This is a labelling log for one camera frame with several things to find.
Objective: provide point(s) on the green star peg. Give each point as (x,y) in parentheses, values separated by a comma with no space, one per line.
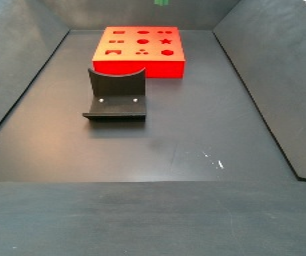
(161,2)

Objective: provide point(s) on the black curved holder stand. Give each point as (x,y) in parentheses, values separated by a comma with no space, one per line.
(118,96)

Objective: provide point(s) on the red shape sorter block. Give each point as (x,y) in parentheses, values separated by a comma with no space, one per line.
(129,48)

